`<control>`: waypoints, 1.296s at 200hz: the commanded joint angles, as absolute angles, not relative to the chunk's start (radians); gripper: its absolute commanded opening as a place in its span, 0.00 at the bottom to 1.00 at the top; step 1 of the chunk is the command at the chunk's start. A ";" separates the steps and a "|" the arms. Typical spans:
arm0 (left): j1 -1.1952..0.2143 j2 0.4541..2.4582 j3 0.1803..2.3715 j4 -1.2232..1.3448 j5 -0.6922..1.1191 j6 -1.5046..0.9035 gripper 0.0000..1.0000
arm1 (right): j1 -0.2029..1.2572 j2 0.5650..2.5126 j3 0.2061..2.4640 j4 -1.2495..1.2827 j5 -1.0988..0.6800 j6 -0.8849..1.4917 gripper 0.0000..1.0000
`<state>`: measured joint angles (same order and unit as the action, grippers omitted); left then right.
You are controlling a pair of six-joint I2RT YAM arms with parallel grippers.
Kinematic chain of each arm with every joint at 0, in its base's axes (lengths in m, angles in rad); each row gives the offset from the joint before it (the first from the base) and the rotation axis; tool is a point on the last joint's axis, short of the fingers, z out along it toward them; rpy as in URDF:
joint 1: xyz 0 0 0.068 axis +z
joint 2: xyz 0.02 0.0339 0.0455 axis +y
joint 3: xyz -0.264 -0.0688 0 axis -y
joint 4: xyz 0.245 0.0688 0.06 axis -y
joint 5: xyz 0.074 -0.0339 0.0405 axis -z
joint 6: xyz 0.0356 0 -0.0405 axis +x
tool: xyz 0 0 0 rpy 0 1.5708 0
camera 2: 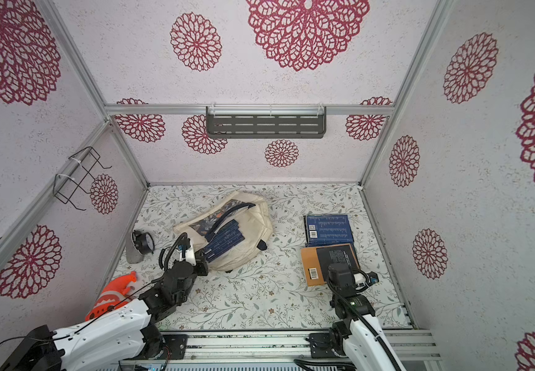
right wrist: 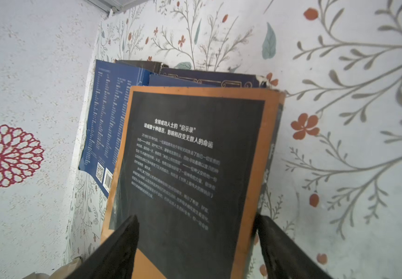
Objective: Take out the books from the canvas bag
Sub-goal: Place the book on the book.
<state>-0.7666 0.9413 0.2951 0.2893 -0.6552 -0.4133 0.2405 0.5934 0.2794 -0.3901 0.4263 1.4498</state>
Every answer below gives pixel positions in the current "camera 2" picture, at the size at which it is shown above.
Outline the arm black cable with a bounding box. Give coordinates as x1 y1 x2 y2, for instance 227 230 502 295
0 277 162 371
292 268 405 371

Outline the cream canvas tote bag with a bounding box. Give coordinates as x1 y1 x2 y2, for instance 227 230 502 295
173 190 273 271

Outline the black wire wall rack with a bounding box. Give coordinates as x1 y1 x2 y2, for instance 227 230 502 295
52 146 112 212

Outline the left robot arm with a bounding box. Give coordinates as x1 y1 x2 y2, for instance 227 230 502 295
0 233 208 370

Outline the red toy figure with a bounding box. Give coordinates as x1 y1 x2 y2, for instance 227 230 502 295
85 271 138 321

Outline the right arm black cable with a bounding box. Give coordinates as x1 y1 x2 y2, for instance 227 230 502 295
292 268 405 371

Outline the aluminium rail frame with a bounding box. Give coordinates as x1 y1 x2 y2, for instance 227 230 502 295
161 330 441 363

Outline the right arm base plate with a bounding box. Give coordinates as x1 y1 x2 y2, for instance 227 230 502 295
306 330 346 359

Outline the black orange spine book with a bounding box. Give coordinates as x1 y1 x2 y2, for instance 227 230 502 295
300 244 360 287

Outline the grey slotted wall shelf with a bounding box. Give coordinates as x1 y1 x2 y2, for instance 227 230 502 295
206 106 327 139

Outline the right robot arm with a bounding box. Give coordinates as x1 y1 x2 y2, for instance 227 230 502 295
326 263 405 370

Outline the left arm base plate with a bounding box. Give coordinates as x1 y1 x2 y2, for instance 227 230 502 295
147 334 189 361

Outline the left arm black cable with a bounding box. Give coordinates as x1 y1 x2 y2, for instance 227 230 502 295
0 277 162 371

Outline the blue book with barcode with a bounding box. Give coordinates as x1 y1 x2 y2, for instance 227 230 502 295
304 214 354 247

